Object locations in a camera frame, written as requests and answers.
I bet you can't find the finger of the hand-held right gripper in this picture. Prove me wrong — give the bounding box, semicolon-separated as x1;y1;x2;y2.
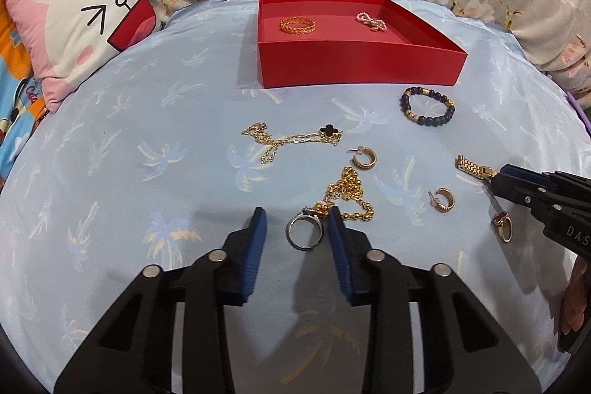
488;175;553;216
500;163;562;192

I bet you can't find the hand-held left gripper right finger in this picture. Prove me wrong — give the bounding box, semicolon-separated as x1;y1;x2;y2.
327;206;543;394

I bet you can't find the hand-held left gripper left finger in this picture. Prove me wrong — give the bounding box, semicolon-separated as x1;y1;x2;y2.
53;206;269;394

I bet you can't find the silver gemstone ring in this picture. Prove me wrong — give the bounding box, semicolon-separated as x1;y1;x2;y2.
285;207;324;250

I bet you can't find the gold ring with red stone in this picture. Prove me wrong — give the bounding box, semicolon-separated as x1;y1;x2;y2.
492;212;513;242

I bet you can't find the gold watch-band bracelet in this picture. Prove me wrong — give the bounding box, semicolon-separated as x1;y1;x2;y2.
456;155;497;181

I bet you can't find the chunky gold chain necklace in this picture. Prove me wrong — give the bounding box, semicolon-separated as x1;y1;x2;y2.
314;166;375;224

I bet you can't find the gold hoop earring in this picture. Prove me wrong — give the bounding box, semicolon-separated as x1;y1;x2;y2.
347;146;378;170
428;188;455;212

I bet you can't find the black clover gold necklace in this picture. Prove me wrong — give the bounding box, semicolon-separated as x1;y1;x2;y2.
241;123;345;165

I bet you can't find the dark bead bracelet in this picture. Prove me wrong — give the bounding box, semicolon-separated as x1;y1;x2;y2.
400;86;456;128

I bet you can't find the red cardboard box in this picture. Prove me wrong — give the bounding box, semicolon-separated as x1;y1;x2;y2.
257;0;468;90

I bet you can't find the person's right hand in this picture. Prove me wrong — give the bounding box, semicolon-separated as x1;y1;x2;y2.
560;257;591;336

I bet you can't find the purple cloth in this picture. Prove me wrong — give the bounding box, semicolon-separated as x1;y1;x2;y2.
571;93;591;128

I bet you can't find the colourful cartoon blanket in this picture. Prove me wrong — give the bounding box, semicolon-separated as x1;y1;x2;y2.
0;0;116;192

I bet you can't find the cartoon rabbit pillow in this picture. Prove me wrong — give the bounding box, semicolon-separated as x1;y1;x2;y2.
2;0;163;114

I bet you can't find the pink pearl bracelet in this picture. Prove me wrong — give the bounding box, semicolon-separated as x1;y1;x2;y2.
355;12;386;33

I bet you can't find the gold chain-link bangle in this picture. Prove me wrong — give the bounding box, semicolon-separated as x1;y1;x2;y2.
279;17;317;37

